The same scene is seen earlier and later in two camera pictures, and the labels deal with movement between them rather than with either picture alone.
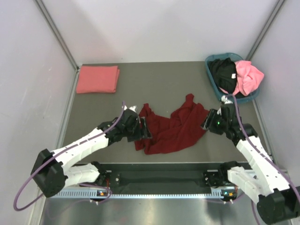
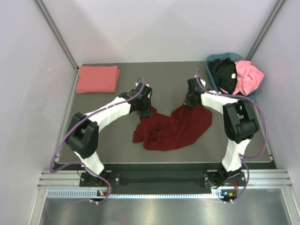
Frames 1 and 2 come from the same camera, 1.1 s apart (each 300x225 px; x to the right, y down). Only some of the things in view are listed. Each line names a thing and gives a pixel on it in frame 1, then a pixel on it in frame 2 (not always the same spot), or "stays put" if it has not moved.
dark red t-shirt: (183, 128) stays put
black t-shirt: (224, 72) stays put
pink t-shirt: (249, 77) stays put
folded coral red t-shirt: (97, 78) stays put
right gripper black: (208, 123) → (188, 102)
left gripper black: (142, 133) → (147, 113)
